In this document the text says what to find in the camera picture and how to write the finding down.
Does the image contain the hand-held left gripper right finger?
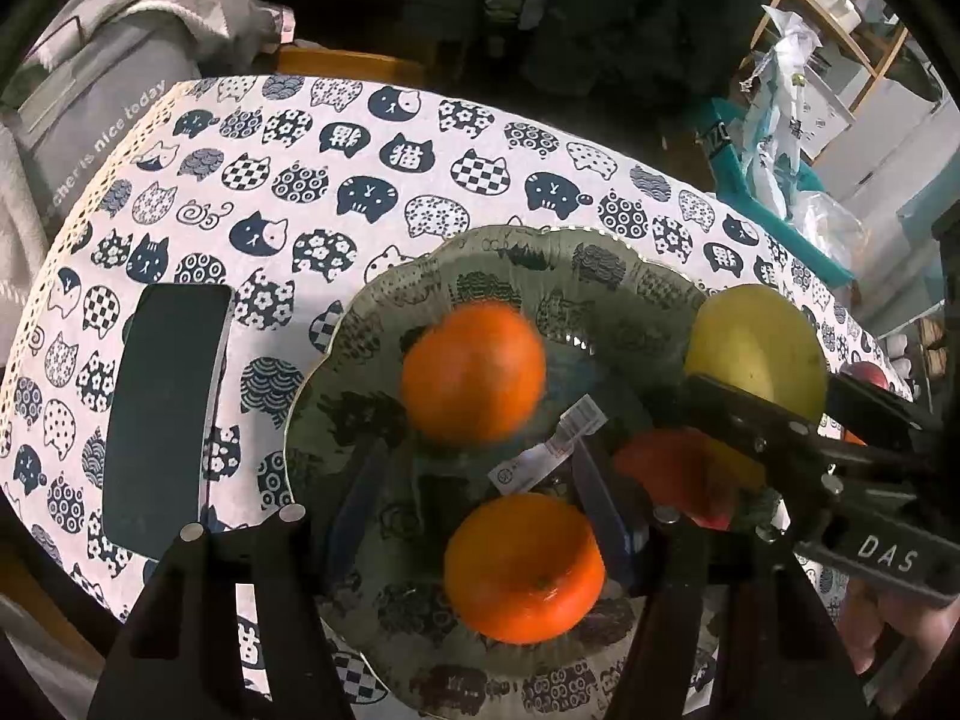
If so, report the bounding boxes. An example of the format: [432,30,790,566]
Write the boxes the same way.
[570,435,871,720]

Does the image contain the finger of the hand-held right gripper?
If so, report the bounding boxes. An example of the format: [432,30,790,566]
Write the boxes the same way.
[822,373,960,467]
[684,375,832,512]

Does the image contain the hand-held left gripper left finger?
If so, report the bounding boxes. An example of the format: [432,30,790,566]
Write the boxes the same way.
[86,435,391,720]

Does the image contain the red apple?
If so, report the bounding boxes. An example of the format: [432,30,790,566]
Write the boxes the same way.
[613,427,740,532]
[840,361,893,391]

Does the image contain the large orange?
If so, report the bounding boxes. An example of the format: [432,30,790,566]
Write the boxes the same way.
[444,493,607,646]
[401,300,548,445]

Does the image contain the green patterned bowl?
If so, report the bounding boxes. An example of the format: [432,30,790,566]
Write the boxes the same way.
[285,223,788,717]

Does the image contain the person's right hand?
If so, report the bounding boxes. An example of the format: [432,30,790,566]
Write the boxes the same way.
[836,589,960,691]

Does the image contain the clear plastic bag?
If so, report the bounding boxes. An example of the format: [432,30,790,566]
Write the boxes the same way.
[791,191,871,271]

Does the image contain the black smartphone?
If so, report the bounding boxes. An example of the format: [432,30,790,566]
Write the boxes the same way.
[101,283,233,562]

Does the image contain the teal plastic crate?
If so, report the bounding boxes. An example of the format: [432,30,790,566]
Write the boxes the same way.
[690,97,860,286]

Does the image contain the white rice bag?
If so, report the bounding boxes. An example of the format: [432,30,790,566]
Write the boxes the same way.
[739,6,818,218]

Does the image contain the wooden shelf rack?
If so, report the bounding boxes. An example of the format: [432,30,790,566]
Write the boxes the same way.
[750,0,912,113]

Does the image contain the cat-print tablecloth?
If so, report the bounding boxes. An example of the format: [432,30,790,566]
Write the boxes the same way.
[0,75,916,698]

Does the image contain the black coat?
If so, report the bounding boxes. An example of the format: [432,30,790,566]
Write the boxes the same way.
[405,0,773,98]

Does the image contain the grey garment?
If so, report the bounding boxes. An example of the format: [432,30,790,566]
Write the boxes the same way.
[0,0,293,233]

